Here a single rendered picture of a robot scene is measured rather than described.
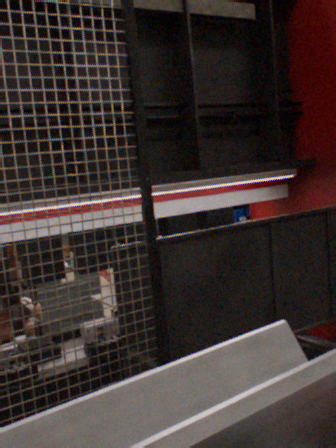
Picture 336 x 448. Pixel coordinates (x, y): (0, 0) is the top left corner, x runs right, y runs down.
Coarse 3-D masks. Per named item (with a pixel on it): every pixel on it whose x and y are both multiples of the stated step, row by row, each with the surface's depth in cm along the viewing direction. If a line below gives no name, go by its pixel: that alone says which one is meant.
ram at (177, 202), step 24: (168, 192) 202; (192, 192) 208; (216, 192) 215; (240, 192) 222; (264, 192) 230; (0, 216) 166; (48, 216) 175; (72, 216) 180; (96, 216) 185; (120, 216) 191
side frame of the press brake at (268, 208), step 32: (288, 0) 221; (320, 0) 207; (288, 32) 224; (320, 32) 209; (320, 64) 211; (320, 96) 214; (320, 128) 216; (320, 160) 219; (288, 192) 238; (320, 192) 221
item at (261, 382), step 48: (240, 336) 18; (288, 336) 19; (144, 384) 15; (192, 384) 16; (240, 384) 17; (288, 384) 15; (0, 432) 13; (48, 432) 13; (96, 432) 14; (144, 432) 14; (192, 432) 13; (240, 432) 14; (288, 432) 15
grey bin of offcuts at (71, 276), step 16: (96, 272) 470; (48, 288) 442; (64, 288) 450; (80, 288) 461; (48, 304) 443; (64, 304) 451; (96, 304) 471; (64, 320) 452; (80, 320) 462; (48, 336) 443
